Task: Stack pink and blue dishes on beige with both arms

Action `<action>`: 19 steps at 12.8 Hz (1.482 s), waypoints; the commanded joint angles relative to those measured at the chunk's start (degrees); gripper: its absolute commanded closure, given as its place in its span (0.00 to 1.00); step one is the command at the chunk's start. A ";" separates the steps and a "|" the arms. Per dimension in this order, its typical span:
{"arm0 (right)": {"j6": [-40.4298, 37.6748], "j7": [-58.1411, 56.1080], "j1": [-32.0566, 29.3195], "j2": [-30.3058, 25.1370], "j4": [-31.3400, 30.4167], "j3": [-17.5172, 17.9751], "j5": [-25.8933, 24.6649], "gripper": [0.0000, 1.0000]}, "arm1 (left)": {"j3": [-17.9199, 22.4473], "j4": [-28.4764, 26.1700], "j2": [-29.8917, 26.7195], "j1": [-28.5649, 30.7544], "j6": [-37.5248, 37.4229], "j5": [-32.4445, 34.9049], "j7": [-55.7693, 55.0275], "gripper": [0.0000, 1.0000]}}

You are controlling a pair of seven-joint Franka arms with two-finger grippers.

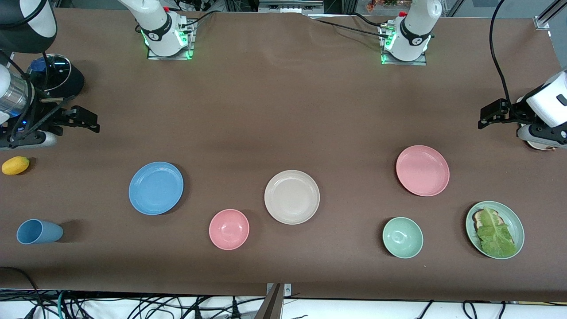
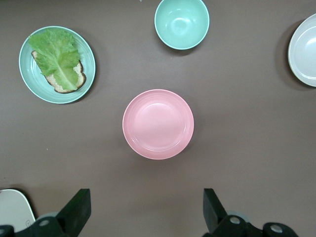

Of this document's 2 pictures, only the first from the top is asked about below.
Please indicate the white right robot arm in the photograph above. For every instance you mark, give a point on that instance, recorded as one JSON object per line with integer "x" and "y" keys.
{"x": 159, "y": 26}

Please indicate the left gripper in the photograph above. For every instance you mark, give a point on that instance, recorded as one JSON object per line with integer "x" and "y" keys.
{"x": 510, "y": 112}

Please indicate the green lettuce leaf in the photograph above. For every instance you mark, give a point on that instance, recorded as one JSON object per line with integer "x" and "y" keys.
{"x": 496, "y": 235}

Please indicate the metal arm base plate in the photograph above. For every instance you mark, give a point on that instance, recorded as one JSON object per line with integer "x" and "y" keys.
{"x": 405, "y": 62}
{"x": 170, "y": 56}

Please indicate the green bowl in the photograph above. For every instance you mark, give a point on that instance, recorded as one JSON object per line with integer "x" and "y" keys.
{"x": 402, "y": 237}

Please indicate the pink plate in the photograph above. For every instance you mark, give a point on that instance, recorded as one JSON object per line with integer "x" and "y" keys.
{"x": 422, "y": 170}

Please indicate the glass pot lid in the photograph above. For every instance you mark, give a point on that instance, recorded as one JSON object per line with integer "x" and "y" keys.
{"x": 57, "y": 71}

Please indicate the green plate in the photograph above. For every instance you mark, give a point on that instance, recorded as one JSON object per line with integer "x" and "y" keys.
{"x": 516, "y": 226}

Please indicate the aluminium frame profile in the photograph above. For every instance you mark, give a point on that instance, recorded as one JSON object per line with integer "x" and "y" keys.
{"x": 547, "y": 17}

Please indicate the grey mounting pole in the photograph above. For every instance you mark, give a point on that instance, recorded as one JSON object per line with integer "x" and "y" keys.
{"x": 271, "y": 308}

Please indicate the blue plate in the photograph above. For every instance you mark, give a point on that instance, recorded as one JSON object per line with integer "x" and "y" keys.
{"x": 156, "y": 188}

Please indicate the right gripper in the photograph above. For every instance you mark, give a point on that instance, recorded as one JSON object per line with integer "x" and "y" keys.
{"x": 48, "y": 118}

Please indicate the blue cup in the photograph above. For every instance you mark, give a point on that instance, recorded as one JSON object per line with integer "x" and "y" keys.
{"x": 40, "y": 231}

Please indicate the small metal bracket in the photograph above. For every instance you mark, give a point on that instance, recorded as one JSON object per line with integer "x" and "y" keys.
{"x": 288, "y": 290}

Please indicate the brown table cover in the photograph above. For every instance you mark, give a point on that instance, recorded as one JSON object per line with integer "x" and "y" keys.
{"x": 283, "y": 110}

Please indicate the metal frame bar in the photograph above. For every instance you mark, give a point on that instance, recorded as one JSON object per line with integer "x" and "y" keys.
{"x": 288, "y": 6}

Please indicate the orange flowers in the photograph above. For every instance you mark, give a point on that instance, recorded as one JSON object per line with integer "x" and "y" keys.
{"x": 376, "y": 5}

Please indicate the toasted bread slice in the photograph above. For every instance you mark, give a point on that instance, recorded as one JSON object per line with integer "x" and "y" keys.
{"x": 477, "y": 218}

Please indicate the yellow lemon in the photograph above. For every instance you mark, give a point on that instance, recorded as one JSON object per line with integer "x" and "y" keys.
{"x": 15, "y": 165}

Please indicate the pink bowl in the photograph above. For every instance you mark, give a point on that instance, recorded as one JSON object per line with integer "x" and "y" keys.
{"x": 229, "y": 229}

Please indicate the beige plate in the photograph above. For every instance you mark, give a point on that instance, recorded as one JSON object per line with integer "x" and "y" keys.
{"x": 292, "y": 197}

